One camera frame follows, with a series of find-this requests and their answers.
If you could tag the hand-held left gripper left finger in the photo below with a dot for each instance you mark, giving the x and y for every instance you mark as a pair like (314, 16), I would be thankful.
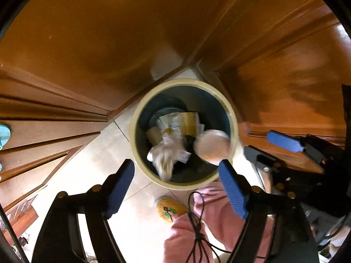
(120, 186)

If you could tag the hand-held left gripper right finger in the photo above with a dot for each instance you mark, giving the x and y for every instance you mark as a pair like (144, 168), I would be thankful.
(233, 191)

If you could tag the beige round trash bin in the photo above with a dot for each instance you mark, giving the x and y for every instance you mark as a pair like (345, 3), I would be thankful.
(214, 106)

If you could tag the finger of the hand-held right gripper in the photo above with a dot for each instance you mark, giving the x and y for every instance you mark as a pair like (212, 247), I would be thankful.
(259, 159)
(285, 142)

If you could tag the wooden cabinet doors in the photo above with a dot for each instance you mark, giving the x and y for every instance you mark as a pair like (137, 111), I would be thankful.
(109, 46)

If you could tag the round pale lid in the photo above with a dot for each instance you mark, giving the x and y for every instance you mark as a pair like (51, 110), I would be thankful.
(212, 146)

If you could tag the person's pink trousers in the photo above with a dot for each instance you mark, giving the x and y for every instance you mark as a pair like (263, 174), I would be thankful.
(216, 224)

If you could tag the white plastic wrapper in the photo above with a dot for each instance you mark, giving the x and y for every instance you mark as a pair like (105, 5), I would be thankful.
(167, 153)

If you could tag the round drawer knob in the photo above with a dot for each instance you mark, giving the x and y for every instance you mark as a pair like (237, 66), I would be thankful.
(4, 136)

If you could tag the yellow slipper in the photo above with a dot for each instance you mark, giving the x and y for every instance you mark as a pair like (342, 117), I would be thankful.
(170, 209)

